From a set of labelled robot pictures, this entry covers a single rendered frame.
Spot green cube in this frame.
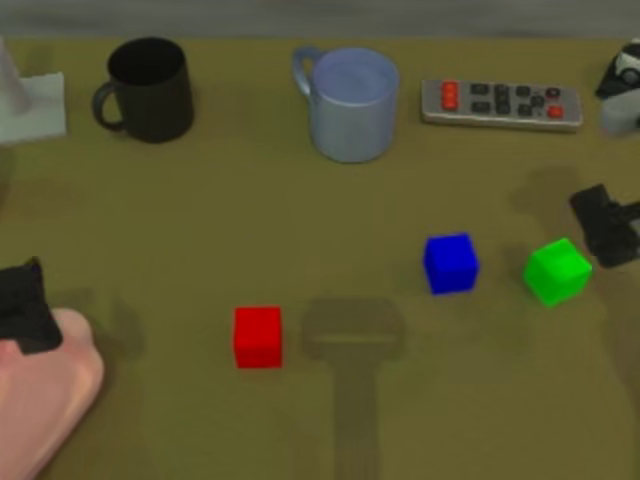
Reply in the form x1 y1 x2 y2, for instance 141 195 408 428
523 237 594 308

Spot blue cube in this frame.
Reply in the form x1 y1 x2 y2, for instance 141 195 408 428
422 232 481 296

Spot red cube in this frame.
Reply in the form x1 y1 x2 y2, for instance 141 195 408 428
232 305 284 371

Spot pink rounded object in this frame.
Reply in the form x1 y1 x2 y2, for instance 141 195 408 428
0 306 106 480

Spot grey remote control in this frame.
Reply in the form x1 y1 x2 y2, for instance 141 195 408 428
420 78 584 134

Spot black and white gadget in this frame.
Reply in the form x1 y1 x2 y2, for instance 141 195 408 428
594 41 640 99

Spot black ceramic mug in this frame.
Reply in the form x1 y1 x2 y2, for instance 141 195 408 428
90 37 195 145

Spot light blue mug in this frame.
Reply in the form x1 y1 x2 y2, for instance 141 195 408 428
291 46 401 165

